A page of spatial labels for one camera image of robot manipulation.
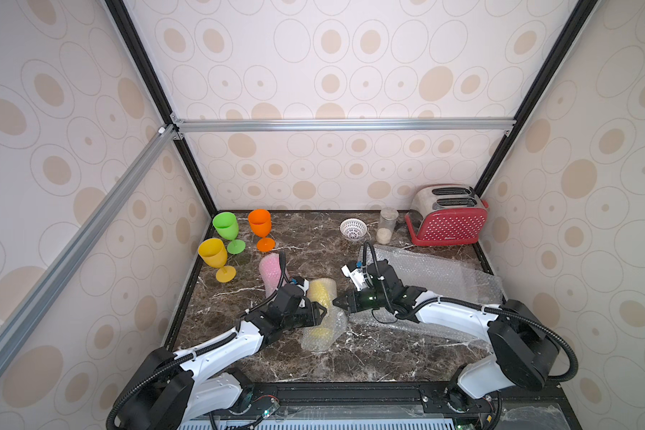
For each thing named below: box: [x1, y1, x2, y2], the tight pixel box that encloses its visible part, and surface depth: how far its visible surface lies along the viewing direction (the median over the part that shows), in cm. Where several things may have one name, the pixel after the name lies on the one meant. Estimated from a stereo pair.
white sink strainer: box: [339, 217, 368, 241], surface depth 112 cm
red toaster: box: [404, 183, 490, 248], surface depth 104 cm
